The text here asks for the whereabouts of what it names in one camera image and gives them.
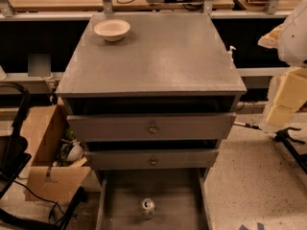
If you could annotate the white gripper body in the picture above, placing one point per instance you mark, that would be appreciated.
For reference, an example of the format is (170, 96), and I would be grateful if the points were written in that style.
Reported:
(295, 38)

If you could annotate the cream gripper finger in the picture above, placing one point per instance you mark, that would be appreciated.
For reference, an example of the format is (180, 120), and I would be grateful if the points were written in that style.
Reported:
(279, 115)
(270, 40)

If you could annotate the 7up soda can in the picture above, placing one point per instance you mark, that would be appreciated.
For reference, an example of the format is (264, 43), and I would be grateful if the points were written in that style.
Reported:
(147, 208)

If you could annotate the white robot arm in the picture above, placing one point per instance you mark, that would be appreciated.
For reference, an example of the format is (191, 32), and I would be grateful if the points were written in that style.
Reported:
(290, 41)

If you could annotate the top grey drawer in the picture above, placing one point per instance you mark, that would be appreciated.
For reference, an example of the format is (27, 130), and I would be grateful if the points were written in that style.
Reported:
(101, 128)

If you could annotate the grey drawer cabinet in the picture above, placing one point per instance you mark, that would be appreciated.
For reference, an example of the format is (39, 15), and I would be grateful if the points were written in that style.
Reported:
(166, 64)

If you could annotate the bottom open grey drawer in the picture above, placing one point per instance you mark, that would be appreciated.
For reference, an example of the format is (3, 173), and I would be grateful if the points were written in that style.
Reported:
(178, 196)

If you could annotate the middle grey drawer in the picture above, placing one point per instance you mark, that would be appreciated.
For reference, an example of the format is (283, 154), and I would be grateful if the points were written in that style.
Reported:
(151, 159)

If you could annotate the black floor stand with rod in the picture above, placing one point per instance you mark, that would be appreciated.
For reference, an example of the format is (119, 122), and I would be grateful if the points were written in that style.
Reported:
(284, 139)

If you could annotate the white pump dispenser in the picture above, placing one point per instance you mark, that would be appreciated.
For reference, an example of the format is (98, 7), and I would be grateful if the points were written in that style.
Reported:
(231, 52)

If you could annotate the white bowl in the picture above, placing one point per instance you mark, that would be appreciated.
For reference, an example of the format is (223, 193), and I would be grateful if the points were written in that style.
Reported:
(112, 30)

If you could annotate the white cup in box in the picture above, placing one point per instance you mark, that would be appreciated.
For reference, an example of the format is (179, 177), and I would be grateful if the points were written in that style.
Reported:
(76, 152)

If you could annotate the cardboard box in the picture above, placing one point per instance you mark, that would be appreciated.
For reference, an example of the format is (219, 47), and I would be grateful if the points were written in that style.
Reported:
(44, 129)

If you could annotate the black chair frame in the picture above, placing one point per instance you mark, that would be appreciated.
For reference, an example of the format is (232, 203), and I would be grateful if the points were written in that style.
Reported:
(14, 158)

